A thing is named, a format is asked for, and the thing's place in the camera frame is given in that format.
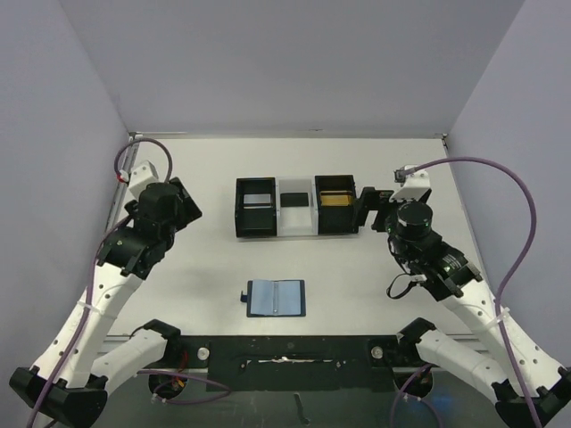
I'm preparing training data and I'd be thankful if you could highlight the patterned gold card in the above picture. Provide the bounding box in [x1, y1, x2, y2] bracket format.
[319, 190, 354, 207]

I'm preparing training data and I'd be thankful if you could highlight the black card from holder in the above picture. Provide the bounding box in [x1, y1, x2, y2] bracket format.
[280, 193, 310, 208]

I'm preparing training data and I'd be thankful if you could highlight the blue leather card holder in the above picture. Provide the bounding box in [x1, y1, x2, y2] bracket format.
[240, 279, 306, 317]

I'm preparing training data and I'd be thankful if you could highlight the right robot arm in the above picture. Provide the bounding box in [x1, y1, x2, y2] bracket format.
[353, 187, 570, 427]

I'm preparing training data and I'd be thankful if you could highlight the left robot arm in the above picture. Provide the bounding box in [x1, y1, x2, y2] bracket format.
[9, 177, 202, 427]

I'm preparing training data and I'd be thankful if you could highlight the black bin with gold card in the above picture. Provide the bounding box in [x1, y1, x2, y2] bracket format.
[315, 175, 357, 235]

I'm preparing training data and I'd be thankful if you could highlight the black bin with silver card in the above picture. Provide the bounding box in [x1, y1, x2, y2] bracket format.
[235, 177, 277, 238]

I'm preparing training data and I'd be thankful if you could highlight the silver credit card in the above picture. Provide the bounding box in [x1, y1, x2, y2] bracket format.
[243, 193, 272, 207]

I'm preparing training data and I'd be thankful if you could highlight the white middle bin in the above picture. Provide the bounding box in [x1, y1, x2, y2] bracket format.
[276, 176, 318, 238]

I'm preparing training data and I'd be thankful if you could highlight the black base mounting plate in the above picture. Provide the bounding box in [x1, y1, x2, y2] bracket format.
[149, 335, 425, 392]

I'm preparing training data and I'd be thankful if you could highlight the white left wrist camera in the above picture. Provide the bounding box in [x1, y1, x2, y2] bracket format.
[118, 160, 159, 200]

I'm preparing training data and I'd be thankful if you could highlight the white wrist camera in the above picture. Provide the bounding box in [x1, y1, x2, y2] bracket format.
[118, 160, 159, 200]
[390, 165, 432, 202]

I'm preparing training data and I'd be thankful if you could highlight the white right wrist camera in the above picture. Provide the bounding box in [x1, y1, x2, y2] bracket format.
[390, 165, 432, 202]

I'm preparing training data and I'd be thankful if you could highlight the aluminium left side rail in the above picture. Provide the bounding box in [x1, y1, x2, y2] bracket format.
[79, 131, 144, 322]

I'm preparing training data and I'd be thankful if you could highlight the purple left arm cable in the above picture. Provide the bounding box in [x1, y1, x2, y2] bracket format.
[26, 136, 233, 428]

